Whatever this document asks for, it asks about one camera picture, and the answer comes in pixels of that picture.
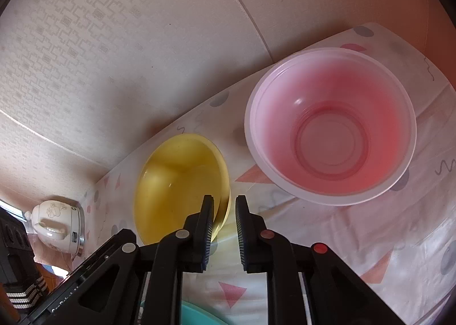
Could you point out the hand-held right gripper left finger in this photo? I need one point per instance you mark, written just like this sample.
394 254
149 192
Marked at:
206 239

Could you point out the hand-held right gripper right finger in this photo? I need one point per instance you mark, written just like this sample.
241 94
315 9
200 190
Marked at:
240 239

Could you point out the yellow plastic bowl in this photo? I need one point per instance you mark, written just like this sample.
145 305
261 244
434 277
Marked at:
171 182

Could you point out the turquoise plastic plate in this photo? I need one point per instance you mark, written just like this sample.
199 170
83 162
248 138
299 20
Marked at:
199 316

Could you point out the white ceramic electric kettle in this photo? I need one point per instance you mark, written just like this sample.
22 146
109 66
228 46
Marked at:
53 218

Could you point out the red plastic bowl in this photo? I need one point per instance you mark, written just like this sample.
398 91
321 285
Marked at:
331 125

